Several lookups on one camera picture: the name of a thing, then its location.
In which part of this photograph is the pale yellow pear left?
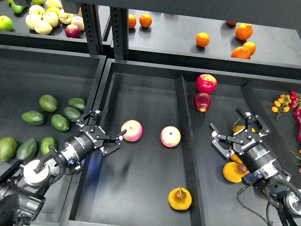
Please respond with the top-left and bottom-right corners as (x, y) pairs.
(25, 14), (41, 30)

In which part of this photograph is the black shelf post left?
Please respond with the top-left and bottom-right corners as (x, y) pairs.
(81, 4), (103, 55)

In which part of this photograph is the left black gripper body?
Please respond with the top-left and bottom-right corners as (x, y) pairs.
(64, 126), (105, 159)

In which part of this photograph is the orange on shelf left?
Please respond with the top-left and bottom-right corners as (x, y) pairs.
(128, 14), (137, 29)

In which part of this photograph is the pink apple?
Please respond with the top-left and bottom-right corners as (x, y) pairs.
(121, 120), (143, 142)
(160, 126), (181, 148)

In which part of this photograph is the red apple upper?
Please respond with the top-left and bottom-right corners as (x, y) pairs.
(196, 74), (217, 94)

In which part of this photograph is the orange on shelf centre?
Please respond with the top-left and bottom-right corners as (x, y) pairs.
(196, 32), (210, 48)

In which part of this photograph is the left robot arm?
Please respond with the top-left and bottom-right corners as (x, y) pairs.
(0, 110), (126, 226)

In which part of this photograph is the pale yellow pear centre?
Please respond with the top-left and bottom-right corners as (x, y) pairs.
(42, 12), (59, 28)

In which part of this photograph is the avocado top left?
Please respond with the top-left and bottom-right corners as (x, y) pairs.
(39, 95), (58, 112)

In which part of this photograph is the avocado centre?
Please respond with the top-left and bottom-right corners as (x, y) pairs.
(51, 114), (70, 131)

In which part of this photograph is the dark avocado lower left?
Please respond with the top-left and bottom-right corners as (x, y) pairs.
(16, 138), (38, 162)

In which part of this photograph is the yellow pear with stem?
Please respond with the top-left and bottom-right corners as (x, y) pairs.
(232, 119), (247, 134)

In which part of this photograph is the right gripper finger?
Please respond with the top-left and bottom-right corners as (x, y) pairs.
(236, 108), (270, 141)
(209, 123), (245, 160)

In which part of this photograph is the small orange on shelf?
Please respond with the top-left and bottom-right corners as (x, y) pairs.
(243, 41), (256, 56)

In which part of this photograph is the avocado top right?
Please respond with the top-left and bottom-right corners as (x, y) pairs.
(68, 97), (86, 113)

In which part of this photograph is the orange cherry tomato bunch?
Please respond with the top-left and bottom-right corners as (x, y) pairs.
(271, 94), (291, 120)

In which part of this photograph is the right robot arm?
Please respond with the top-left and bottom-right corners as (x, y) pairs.
(209, 108), (301, 226)

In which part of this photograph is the pale yellow pear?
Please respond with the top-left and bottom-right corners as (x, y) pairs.
(25, 14), (41, 30)
(42, 12), (59, 28)
(58, 8), (74, 24)
(34, 20), (53, 35)

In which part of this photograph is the red apple on shelf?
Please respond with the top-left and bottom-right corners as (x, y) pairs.
(65, 24), (81, 39)

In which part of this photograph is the black shelf post right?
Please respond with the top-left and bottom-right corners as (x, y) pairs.
(110, 7), (129, 60)

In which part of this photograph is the large orange on shelf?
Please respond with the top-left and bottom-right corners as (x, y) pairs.
(235, 23), (253, 40)

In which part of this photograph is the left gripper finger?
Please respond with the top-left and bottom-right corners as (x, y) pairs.
(76, 109), (108, 133)
(95, 129), (127, 157)

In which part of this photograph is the black shelf post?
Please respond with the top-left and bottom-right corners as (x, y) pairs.
(81, 4), (103, 55)
(110, 7), (129, 60)

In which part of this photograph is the avocado middle right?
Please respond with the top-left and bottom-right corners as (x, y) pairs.
(63, 106), (82, 122)

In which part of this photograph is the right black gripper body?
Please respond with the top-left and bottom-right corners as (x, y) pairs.
(232, 134), (277, 176)

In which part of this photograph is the pale yellow pear right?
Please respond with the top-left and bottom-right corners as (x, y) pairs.
(58, 8), (74, 24)

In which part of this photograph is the pink apple left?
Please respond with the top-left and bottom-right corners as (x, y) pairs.
(121, 120), (143, 142)

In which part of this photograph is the pale yellow pear front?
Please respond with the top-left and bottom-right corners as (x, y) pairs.
(34, 20), (53, 35)

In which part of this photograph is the peach on shelf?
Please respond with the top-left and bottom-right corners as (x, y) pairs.
(71, 16), (85, 31)

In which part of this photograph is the light green avocado far left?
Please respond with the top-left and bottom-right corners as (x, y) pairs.
(0, 137), (18, 161)

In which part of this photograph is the dark red apple lower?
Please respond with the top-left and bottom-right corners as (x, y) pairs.
(193, 93), (211, 113)

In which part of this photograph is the pink apple right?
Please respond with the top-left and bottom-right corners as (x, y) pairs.
(160, 126), (181, 148)

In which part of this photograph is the front orange on shelf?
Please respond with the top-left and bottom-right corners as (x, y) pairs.
(231, 46), (251, 59)

